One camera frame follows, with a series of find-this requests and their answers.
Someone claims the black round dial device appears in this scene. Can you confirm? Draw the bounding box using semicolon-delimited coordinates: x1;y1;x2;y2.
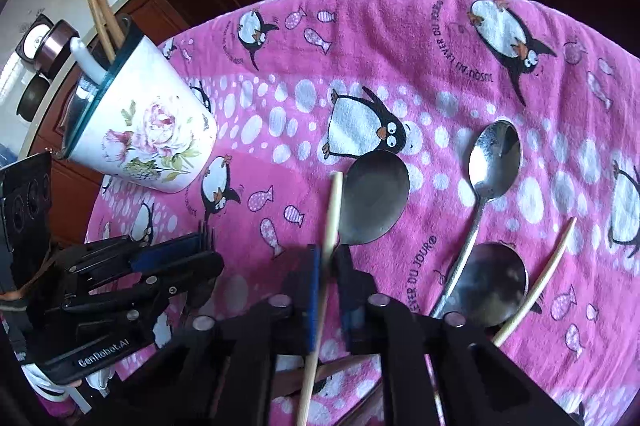
20;13;53;62

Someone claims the brown wooden spoon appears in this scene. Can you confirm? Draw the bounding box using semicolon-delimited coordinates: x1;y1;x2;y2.
272;353;386;426

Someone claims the dark wok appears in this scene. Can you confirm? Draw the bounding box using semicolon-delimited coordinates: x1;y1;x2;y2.
17;73;53;122

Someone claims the pink penguin blanket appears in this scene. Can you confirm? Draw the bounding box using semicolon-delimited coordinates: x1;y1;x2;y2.
85;0;640;426

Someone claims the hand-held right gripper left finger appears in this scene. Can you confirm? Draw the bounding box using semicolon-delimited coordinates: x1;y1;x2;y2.
115;245;322;426

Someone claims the metal spoon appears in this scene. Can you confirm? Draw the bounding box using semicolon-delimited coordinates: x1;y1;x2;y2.
442;242;528;329
337;151;411;247
430;120;522;319

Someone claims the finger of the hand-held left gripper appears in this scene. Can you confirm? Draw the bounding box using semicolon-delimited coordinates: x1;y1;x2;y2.
55;233;216;279
62;252;224;314

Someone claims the copper coloured pot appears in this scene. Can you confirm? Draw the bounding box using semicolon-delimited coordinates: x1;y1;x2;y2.
40;20;76;74

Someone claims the floral white utensil holder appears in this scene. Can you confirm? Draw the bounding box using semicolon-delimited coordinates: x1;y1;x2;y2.
57;13;218;194

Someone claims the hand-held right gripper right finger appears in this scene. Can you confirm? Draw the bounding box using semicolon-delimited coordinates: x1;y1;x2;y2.
335;245;576;426

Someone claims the person's left hand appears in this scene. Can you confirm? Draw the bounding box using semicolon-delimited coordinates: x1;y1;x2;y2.
22;363;113;407

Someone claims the white ceramic spoon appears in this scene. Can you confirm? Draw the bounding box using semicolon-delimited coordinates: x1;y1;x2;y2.
70;36;108;84

